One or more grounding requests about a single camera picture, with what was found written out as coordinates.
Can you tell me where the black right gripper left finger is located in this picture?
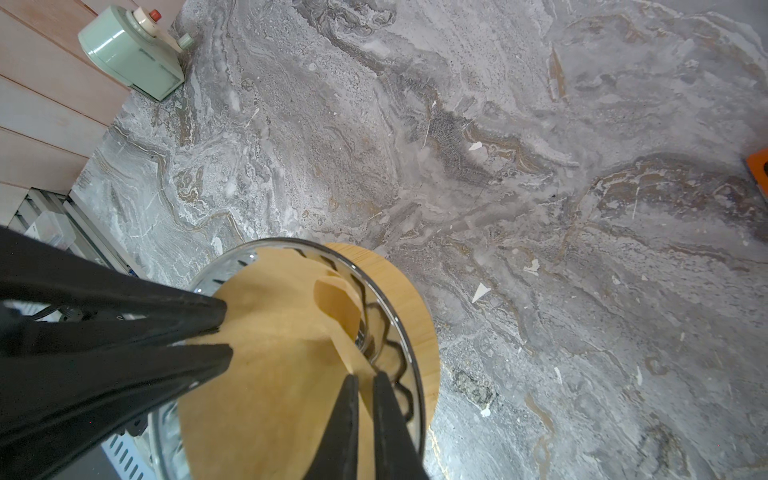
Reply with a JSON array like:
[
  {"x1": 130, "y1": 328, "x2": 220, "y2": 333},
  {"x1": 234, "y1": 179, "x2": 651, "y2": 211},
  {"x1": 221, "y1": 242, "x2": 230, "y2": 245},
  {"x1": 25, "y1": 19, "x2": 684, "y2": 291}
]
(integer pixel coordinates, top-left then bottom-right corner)
[{"x1": 304, "y1": 375, "x2": 359, "y2": 480}]

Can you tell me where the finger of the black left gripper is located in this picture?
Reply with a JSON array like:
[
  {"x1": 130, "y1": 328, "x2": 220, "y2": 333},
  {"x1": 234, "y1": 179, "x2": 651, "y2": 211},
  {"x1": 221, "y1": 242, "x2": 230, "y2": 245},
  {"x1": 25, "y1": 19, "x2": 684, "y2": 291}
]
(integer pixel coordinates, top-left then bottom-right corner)
[
  {"x1": 1, "y1": 228, "x2": 227, "y2": 354},
  {"x1": 1, "y1": 344, "x2": 233, "y2": 479}
]

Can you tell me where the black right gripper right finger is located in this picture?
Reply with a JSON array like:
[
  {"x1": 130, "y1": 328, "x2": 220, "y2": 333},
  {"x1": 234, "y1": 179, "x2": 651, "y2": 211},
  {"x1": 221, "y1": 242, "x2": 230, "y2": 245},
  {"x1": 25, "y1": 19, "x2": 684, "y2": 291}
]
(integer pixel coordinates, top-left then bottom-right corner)
[{"x1": 372, "y1": 372, "x2": 428, "y2": 480}]

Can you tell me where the round wooden dripper holder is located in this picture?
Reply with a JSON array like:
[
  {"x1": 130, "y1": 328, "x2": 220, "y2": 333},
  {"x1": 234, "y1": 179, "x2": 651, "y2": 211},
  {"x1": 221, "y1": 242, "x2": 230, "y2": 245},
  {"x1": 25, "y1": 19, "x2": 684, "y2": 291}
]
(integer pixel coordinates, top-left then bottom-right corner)
[{"x1": 325, "y1": 243, "x2": 440, "y2": 425}]

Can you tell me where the brown paper coffee filter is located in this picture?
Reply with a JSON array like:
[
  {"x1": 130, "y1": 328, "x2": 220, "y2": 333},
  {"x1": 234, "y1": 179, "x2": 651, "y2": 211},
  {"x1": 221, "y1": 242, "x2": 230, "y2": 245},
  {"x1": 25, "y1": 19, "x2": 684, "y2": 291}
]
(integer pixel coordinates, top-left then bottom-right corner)
[{"x1": 179, "y1": 248, "x2": 375, "y2": 479}]

